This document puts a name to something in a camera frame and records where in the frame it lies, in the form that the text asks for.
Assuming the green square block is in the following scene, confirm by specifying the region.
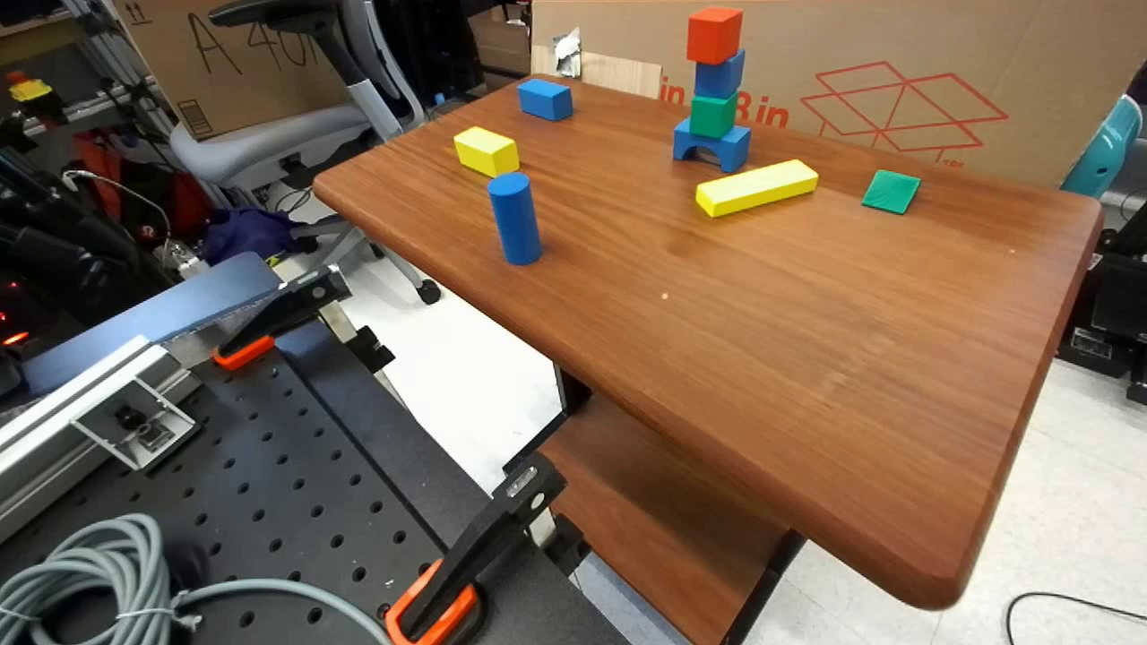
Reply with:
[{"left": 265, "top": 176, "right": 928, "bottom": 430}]
[{"left": 860, "top": 169, "right": 922, "bottom": 217}]

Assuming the green cube block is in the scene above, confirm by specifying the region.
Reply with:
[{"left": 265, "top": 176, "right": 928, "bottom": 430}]
[{"left": 686, "top": 92, "right": 739, "bottom": 139}]

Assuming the black orange clamp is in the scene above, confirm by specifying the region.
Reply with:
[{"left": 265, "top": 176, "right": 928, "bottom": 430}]
[
  {"left": 210, "top": 266, "right": 351, "bottom": 373},
  {"left": 383, "top": 454, "right": 566, "bottom": 645}
]

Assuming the long yellow block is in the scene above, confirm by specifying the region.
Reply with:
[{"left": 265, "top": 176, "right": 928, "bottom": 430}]
[{"left": 694, "top": 157, "right": 819, "bottom": 218}]

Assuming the blue cylinder block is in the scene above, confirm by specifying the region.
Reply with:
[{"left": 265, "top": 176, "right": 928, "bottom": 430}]
[{"left": 486, "top": 171, "right": 542, "bottom": 266}]

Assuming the teal chair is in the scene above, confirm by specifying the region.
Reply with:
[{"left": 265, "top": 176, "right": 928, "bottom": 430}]
[{"left": 1064, "top": 92, "right": 1144, "bottom": 196}]

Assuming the grey coiled cable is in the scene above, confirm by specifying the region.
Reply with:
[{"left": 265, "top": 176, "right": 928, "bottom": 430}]
[{"left": 0, "top": 513, "right": 394, "bottom": 645}]

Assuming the black orange clamp rear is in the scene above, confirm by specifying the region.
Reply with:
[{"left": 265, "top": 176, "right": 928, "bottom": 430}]
[{"left": 210, "top": 266, "right": 351, "bottom": 373}]

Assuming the black floor cable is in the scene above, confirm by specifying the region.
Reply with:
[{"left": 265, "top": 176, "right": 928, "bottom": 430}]
[{"left": 1003, "top": 588, "right": 1147, "bottom": 645}]

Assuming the blue rectangular block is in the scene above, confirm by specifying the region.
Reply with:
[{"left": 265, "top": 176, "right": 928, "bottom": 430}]
[{"left": 514, "top": 80, "right": 574, "bottom": 122}]

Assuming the red cube block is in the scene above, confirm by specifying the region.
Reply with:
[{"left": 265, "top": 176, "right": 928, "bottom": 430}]
[{"left": 686, "top": 9, "right": 741, "bottom": 64}]

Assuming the yellow rectangular block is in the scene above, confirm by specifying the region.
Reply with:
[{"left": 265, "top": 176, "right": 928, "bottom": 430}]
[{"left": 456, "top": 125, "right": 519, "bottom": 180}]

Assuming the large cardboard box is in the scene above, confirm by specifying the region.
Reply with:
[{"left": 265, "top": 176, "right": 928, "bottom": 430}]
[{"left": 535, "top": 0, "right": 1147, "bottom": 185}]

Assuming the blue cube block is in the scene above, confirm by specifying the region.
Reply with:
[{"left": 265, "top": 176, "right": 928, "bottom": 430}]
[{"left": 694, "top": 54, "right": 744, "bottom": 98}]

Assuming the black perforated breadboard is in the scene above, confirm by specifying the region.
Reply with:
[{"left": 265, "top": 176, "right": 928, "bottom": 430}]
[{"left": 0, "top": 328, "right": 486, "bottom": 645}]

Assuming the black orange clamp front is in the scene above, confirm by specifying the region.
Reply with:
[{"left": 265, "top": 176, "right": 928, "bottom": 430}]
[{"left": 383, "top": 454, "right": 566, "bottom": 645}]

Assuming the small cardboard box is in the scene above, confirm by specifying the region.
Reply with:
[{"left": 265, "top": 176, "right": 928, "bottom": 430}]
[{"left": 109, "top": 0, "right": 346, "bottom": 139}]

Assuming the blue arch block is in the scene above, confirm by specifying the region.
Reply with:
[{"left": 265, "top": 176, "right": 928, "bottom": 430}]
[{"left": 675, "top": 122, "right": 751, "bottom": 171}]

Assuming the grey office chair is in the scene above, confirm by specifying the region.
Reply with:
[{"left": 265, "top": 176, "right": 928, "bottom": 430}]
[{"left": 163, "top": 0, "right": 444, "bottom": 310}]

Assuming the aluminium extrusion rail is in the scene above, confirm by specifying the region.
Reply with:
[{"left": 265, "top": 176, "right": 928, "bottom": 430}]
[{"left": 0, "top": 336, "right": 201, "bottom": 541}]

